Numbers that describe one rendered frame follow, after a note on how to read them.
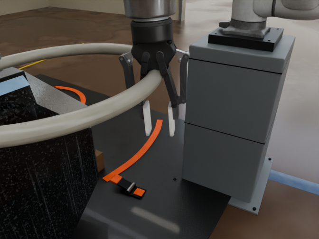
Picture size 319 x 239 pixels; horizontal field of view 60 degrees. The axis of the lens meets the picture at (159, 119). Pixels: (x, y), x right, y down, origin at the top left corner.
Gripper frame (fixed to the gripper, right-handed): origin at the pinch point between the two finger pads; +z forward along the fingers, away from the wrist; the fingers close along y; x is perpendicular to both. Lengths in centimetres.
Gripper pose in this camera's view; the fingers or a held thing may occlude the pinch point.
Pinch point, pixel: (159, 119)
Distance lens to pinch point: 57.7
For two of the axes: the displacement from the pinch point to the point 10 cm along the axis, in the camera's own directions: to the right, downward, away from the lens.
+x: -1.7, 4.7, -8.7
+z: 0.7, 8.8, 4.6
